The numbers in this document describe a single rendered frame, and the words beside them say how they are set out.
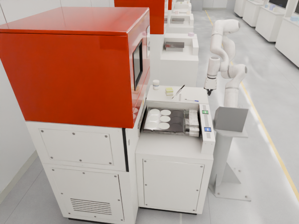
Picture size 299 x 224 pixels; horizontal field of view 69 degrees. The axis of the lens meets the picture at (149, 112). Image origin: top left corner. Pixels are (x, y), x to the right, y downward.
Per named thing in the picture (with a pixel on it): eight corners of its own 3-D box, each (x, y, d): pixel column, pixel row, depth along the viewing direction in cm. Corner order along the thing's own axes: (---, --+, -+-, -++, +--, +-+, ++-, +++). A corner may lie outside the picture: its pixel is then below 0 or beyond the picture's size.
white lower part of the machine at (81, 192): (64, 222, 213) (40, 163, 168) (93, 161, 281) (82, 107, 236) (135, 231, 204) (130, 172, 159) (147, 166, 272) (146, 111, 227)
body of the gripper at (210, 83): (206, 77, 177) (204, 89, 183) (219, 78, 176) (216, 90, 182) (205, 73, 183) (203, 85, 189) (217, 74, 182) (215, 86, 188)
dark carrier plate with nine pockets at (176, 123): (143, 129, 190) (143, 128, 190) (149, 108, 219) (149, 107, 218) (183, 132, 186) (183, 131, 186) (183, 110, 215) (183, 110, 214)
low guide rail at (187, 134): (143, 132, 198) (143, 130, 196) (143, 131, 200) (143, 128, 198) (198, 137, 192) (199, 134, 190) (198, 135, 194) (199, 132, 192)
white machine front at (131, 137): (126, 171, 160) (122, 129, 138) (143, 111, 227) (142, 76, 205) (130, 172, 159) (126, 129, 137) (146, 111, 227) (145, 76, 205)
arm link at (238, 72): (228, 92, 208) (229, 68, 212) (248, 90, 196) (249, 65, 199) (222, 89, 200) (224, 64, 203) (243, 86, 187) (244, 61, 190)
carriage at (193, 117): (189, 135, 189) (189, 133, 187) (188, 113, 219) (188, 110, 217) (198, 136, 188) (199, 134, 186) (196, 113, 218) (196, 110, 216)
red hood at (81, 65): (24, 120, 146) (-13, 28, 113) (74, 73, 213) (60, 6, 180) (134, 129, 137) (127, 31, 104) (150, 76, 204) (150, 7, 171)
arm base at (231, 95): (240, 112, 204) (241, 93, 207) (243, 108, 186) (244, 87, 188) (219, 110, 209) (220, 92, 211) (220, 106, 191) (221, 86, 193)
